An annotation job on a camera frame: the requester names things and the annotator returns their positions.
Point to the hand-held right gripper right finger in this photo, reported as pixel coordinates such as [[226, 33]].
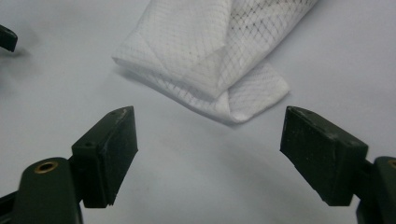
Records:
[[323, 155]]

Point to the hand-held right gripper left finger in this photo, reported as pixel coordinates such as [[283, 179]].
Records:
[[106, 155]]

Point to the white mesh-patterned cloth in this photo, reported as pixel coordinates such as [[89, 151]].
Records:
[[186, 46]]

